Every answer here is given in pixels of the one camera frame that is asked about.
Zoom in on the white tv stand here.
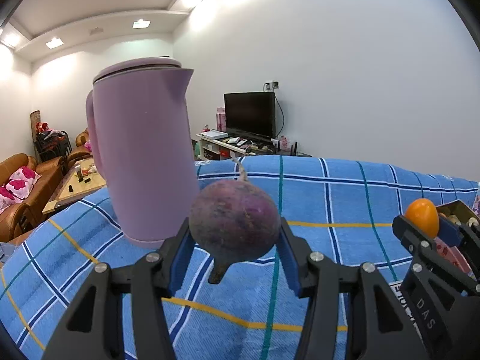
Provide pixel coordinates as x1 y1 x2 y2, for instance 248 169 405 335
194 131 312 161

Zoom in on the pink metal tin box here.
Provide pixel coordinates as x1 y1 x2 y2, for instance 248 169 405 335
437 200 479 281

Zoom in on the black flat television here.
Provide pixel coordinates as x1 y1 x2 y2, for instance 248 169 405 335
224 92 277 138

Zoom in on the purple round turnip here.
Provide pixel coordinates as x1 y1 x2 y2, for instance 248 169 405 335
189 159 281 284

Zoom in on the small orange tangerine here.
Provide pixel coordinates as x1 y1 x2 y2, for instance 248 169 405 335
404 198 439 238

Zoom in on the purple electric kettle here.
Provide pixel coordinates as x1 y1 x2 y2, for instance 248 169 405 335
85 57 199 249

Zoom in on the brown leather sofa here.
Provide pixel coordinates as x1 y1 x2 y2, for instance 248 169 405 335
0 131 91 242

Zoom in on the white floral mug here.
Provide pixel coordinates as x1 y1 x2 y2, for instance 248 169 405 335
472 190 480 217

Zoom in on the wooden coffee table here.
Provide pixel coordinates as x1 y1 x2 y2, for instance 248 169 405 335
42 158 106 215

